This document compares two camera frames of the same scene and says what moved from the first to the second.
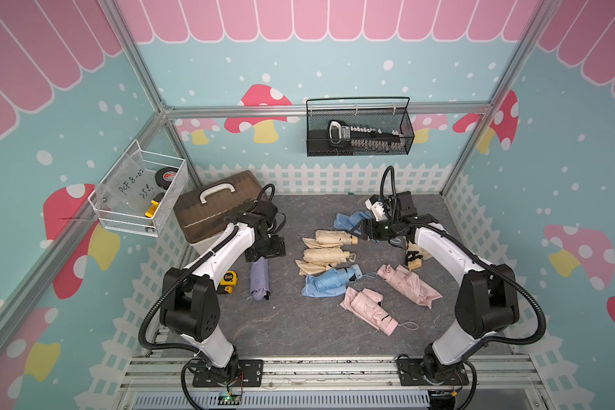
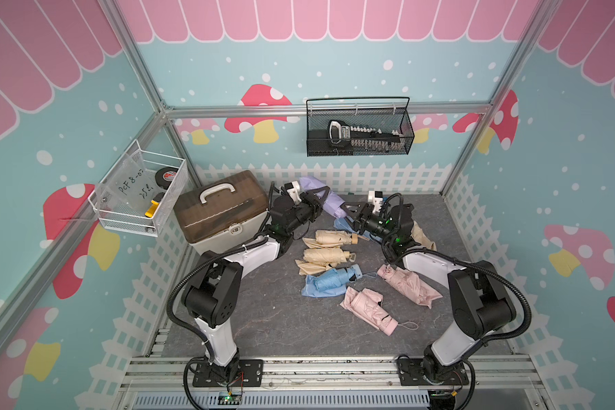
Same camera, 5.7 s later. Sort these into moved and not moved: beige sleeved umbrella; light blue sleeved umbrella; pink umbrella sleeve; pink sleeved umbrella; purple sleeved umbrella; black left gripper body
Moved: black left gripper body; purple sleeved umbrella
Not moved: pink sleeved umbrella; light blue sleeved umbrella; beige sleeved umbrella; pink umbrella sleeve
